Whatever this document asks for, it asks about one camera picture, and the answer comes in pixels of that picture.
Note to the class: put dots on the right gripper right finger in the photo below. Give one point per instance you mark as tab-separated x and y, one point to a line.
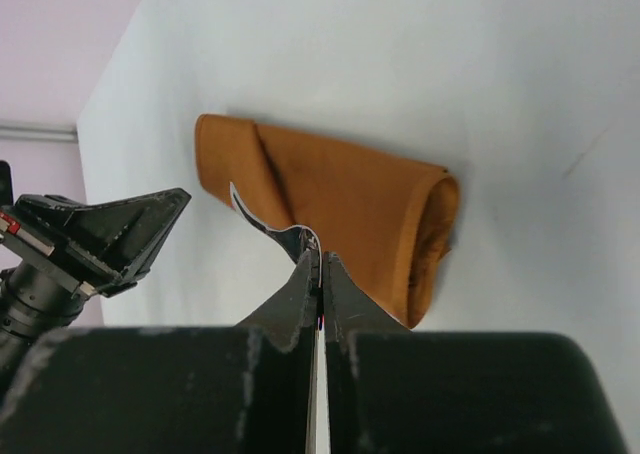
393	390

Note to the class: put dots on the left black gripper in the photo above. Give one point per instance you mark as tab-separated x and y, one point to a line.
49	288

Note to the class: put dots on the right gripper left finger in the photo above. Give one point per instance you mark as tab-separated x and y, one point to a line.
242	389

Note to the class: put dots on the orange cloth napkin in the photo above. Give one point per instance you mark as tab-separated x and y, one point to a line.
388	218

